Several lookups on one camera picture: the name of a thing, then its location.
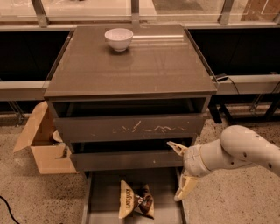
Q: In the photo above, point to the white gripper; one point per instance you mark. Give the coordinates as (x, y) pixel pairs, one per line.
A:
(192, 161)

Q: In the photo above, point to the white ceramic bowl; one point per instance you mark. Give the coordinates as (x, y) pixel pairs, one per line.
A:
(119, 39)

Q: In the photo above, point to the white cup in box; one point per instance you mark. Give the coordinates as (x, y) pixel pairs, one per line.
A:
(56, 137)

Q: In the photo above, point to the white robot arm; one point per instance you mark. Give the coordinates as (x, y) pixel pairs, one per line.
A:
(237, 147)

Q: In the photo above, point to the grey drawer cabinet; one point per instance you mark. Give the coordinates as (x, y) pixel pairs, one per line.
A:
(161, 63)

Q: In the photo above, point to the grey bottom drawer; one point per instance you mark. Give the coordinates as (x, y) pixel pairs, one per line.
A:
(103, 196)

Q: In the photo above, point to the open cardboard box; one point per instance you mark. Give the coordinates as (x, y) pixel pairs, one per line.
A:
(50, 156)

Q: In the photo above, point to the grey middle drawer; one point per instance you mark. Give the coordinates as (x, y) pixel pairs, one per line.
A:
(121, 155)

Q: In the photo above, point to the grey drawer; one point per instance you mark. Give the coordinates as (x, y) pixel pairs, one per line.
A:
(103, 196)
(121, 155)
(103, 121)

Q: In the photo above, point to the black wheeled stand leg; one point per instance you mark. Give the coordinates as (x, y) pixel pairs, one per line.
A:
(217, 108)

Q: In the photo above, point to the grey top drawer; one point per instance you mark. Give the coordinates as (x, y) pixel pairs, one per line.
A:
(103, 121)

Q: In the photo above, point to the brown Late July chip bag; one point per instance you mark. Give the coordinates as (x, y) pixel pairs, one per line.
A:
(130, 200)

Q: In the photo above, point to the black plug with cable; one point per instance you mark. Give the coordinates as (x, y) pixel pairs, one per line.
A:
(225, 85)

